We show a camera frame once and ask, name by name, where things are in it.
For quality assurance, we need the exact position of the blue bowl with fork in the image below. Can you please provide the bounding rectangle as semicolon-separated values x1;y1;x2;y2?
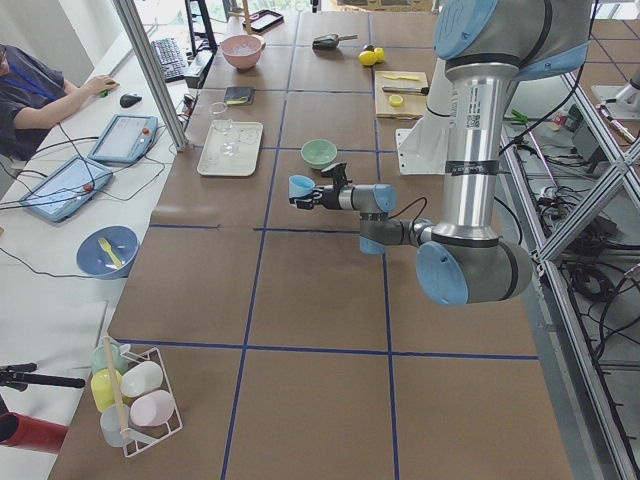
76;225;139;280

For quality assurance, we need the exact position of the black computer mouse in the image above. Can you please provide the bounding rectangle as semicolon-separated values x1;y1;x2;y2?
119;93;142;108

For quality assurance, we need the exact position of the lemon half slice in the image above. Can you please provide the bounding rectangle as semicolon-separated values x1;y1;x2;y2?
388;94;404;107

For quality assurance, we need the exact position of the teach pendant tablet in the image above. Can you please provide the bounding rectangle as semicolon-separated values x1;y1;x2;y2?
19;155;113;223
88;114;159;165

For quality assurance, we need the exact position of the yellow lemon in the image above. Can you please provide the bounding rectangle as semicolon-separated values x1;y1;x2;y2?
358;50;378;67
371;47;385;64

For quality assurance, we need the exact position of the red cylinder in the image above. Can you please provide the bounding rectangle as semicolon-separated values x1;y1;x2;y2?
1;412;68;454

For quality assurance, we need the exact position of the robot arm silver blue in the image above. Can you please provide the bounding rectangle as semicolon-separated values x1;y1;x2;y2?
289;1;592;306

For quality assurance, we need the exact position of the person in dark shirt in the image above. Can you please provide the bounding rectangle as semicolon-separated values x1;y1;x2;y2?
1;45;118;161

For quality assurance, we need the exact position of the teach pendant tablet far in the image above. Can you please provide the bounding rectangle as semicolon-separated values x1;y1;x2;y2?
88;114;159;165

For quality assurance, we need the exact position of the yellow plastic knife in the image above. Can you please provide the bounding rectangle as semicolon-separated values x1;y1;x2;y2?
382;74;421;81

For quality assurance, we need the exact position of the aluminium frame post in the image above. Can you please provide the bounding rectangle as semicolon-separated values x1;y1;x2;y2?
113;0;189;152

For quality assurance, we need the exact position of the pink bowl with ice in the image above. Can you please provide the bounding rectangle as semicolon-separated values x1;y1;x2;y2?
220;34;266;70

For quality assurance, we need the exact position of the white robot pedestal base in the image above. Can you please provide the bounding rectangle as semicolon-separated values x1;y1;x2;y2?
396;58;452;175

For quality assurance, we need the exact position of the white wire cup rack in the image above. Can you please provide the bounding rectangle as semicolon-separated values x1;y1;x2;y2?
90;336;183;458

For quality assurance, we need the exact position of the cream bear tray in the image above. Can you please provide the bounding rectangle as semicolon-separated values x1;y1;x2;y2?
196;120;263;177

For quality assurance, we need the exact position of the grey folded cloth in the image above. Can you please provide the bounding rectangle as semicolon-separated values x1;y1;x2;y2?
223;86;255;106

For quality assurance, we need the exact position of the black tripod handle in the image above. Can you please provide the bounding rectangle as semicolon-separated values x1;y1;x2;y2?
1;363;86;392

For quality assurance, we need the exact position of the teach pendant tablet near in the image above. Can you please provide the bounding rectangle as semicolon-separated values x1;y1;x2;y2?
19;155;113;223

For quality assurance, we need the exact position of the clear wine glass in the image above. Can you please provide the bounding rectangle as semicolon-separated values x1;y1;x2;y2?
209;102;233;134

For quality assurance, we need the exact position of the green ceramic bowl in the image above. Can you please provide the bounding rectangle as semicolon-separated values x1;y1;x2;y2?
301;139;338;171

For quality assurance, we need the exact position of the steel ice scoop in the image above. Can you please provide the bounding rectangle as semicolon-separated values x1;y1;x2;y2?
312;34;358;50

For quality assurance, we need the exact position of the wooden cutting board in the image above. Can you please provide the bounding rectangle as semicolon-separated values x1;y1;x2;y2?
374;71;429;119

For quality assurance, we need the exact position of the black keyboard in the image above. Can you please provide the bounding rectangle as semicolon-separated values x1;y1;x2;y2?
151;38;189;83

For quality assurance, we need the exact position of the light blue plastic cup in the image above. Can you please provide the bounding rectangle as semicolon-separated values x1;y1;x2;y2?
288;175;316;198

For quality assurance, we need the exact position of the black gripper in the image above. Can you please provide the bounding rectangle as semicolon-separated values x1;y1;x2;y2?
292;186;342;210

